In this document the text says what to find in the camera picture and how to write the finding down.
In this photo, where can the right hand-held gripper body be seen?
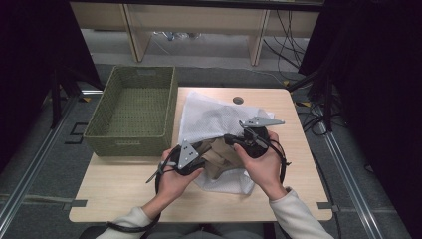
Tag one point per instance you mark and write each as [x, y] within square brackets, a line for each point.
[257, 146]

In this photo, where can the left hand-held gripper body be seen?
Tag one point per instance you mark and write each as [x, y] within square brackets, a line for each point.
[187, 157]

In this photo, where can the beige garment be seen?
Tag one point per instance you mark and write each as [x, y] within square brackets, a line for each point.
[222, 159]

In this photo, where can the white mesh laundry bag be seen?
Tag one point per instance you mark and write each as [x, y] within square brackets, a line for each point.
[212, 116]

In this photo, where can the green woven basket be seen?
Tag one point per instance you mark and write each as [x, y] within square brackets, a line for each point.
[132, 113]

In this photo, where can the person's right hand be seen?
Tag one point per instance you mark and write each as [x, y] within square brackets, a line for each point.
[265, 172]

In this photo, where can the person's left hand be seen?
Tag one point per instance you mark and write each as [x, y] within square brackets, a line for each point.
[172, 186]

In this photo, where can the person's lap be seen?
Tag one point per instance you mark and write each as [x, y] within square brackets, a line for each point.
[205, 232]

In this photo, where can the black metal stand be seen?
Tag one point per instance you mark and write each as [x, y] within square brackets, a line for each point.
[327, 103]
[55, 99]

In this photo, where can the clear plastic bottles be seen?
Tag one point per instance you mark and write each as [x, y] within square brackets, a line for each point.
[179, 35]

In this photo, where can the beige wooden desk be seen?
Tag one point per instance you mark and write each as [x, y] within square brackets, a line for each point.
[199, 20]

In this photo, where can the black curtain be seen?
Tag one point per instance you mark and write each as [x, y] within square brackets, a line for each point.
[30, 66]
[381, 99]

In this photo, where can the metal floor rail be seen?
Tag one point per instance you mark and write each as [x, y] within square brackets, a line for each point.
[348, 186]
[33, 169]

